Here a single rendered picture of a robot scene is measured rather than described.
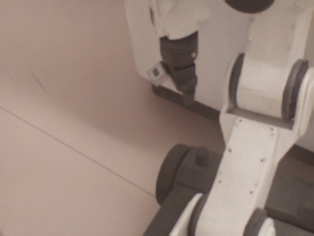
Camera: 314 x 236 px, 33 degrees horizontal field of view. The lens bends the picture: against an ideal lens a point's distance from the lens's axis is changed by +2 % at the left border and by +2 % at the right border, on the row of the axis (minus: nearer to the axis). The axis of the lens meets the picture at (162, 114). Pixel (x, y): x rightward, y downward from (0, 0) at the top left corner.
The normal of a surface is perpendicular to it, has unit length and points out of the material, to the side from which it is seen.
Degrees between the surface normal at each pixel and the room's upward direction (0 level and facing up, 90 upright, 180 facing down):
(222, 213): 19
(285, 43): 73
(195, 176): 45
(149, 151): 0
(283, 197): 0
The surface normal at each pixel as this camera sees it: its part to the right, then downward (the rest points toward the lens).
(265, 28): -0.48, 0.37
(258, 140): -0.34, -0.27
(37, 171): -0.10, -0.74
